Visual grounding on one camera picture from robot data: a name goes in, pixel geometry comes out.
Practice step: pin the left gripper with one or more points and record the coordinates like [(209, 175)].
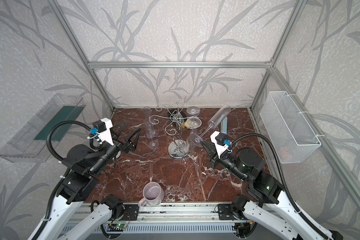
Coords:
[(118, 145)]

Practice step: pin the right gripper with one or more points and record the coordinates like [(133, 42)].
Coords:
[(214, 154)]

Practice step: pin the clear wine glass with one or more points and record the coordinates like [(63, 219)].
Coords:
[(217, 118)]

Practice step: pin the clear champagne flute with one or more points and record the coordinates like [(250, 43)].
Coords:
[(193, 129), (193, 111), (150, 131)]

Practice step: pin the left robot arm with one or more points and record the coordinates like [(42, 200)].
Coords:
[(83, 164)]

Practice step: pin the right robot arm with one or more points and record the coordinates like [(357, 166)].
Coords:
[(271, 204)]

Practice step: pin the chrome wine glass rack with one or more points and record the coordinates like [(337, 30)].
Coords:
[(178, 148)]

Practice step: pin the black yellow work glove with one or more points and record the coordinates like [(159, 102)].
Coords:
[(177, 118)]

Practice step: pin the lilac ceramic mug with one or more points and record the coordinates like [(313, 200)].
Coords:
[(153, 195)]

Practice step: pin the green circuit board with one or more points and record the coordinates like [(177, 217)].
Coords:
[(117, 227)]

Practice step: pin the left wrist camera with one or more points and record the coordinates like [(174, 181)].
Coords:
[(101, 132)]

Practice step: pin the aluminium front rail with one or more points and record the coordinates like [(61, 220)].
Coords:
[(171, 212)]

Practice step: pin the white wire wall basket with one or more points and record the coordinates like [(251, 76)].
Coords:
[(288, 127)]

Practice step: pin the clear acrylic wall shelf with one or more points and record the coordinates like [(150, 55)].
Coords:
[(29, 144)]

